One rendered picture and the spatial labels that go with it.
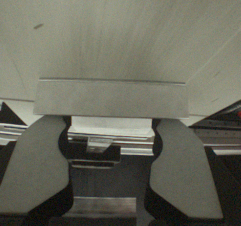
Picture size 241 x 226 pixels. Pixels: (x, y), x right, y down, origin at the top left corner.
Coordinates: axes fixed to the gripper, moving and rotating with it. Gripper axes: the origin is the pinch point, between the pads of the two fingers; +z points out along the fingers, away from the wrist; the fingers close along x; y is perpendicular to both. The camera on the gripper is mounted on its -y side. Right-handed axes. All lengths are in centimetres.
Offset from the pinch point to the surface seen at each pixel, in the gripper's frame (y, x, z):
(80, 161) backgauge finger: 24.6, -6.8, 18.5
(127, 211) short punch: 16.2, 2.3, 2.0
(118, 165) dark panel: 50, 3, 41
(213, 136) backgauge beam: 27, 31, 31
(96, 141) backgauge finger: 11.5, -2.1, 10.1
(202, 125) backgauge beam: 24.5, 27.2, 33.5
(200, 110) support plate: 1.2, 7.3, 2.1
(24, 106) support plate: 1.6, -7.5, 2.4
